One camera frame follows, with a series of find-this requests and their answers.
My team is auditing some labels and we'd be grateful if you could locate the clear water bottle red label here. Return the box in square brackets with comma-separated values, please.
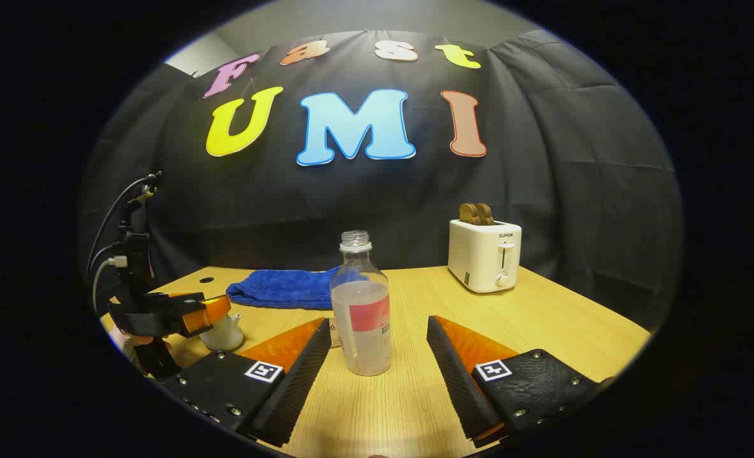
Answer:
[329, 230, 392, 377]

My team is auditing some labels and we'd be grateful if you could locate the white ceramic teacup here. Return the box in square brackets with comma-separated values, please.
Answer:
[199, 312, 245, 352]

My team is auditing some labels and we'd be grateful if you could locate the blue towel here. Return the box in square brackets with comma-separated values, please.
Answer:
[226, 267, 343, 310]

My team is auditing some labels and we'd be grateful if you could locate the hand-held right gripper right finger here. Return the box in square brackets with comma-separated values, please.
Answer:
[426, 315, 614, 449]

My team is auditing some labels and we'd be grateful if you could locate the white toaster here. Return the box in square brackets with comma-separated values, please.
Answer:
[448, 218, 523, 294]

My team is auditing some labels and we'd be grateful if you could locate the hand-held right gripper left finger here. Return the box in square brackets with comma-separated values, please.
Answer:
[161, 317, 333, 448]

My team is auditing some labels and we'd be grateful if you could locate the white cable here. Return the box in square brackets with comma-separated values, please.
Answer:
[93, 256, 128, 314]

